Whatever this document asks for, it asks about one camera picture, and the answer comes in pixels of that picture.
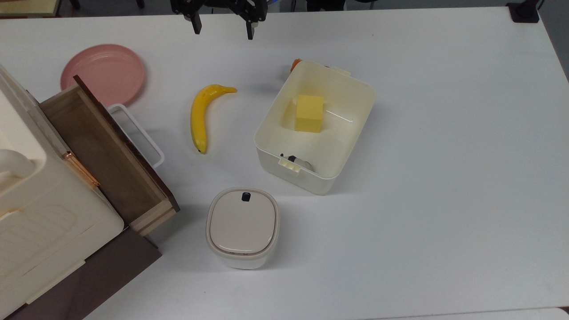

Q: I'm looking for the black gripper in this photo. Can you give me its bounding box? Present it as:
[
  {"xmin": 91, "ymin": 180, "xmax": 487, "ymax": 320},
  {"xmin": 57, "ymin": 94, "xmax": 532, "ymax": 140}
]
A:
[{"xmin": 170, "ymin": 0, "xmax": 268, "ymax": 40}]

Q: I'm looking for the cream plastic box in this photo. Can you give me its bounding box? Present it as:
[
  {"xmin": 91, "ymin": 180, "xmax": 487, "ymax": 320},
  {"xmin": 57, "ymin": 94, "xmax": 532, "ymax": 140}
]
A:
[{"xmin": 254, "ymin": 60, "xmax": 376, "ymax": 196}]

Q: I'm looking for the yellow banana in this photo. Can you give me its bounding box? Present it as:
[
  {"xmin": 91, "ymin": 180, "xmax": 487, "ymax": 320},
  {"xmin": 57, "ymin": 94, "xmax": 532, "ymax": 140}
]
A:
[{"xmin": 190, "ymin": 84, "xmax": 237, "ymax": 155}]

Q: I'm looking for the yellow foam block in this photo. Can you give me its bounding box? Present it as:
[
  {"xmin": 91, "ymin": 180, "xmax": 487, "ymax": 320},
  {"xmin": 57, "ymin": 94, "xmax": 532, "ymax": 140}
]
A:
[{"xmin": 294, "ymin": 94, "xmax": 325, "ymax": 133}]

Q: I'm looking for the pink plate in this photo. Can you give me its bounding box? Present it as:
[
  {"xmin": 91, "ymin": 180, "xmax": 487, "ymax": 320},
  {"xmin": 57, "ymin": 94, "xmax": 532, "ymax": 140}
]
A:
[{"xmin": 60, "ymin": 44, "xmax": 146, "ymax": 107}]

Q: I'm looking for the small black white object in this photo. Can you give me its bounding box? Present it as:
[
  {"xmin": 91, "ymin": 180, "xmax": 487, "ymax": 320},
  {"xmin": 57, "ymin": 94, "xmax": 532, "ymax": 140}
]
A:
[{"xmin": 280, "ymin": 153, "xmax": 314, "ymax": 173}]

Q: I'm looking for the yellow wooden table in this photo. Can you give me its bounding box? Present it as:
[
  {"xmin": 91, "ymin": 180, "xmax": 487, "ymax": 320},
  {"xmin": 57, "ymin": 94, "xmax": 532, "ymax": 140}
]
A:
[{"xmin": 0, "ymin": 0, "xmax": 62, "ymax": 18}]

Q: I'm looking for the beige lidded trash can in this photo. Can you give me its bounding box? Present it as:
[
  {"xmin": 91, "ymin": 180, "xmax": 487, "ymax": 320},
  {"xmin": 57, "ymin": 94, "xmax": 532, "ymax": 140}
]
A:
[{"xmin": 205, "ymin": 188, "xmax": 280, "ymax": 270}]

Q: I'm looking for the dark brown wooden cabinet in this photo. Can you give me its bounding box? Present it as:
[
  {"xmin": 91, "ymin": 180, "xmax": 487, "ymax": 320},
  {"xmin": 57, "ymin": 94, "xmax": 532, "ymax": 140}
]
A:
[{"xmin": 4, "ymin": 224, "xmax": 163, "ymax": 320}]

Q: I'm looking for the black stand base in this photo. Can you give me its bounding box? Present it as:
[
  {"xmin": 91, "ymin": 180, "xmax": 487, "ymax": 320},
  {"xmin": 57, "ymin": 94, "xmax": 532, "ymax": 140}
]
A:
[{"xmin": 506, "ymin": 0, "xmax": 545, "ymax": 24}]

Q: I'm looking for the wooden drawer with white handle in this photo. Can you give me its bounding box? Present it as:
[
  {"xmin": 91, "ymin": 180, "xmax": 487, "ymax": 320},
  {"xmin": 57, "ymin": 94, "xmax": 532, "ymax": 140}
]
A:
[{"xmin": 39, "ymin": 75, "xmax": 180, "ymax": 237}]

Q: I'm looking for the cream storage box with handles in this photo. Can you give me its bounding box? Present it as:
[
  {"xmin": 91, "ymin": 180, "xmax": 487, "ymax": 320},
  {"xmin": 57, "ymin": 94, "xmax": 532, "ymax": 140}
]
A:
[{"xmin": 0, "ymin": 64, "xmax": 125, "ymax": 320}]

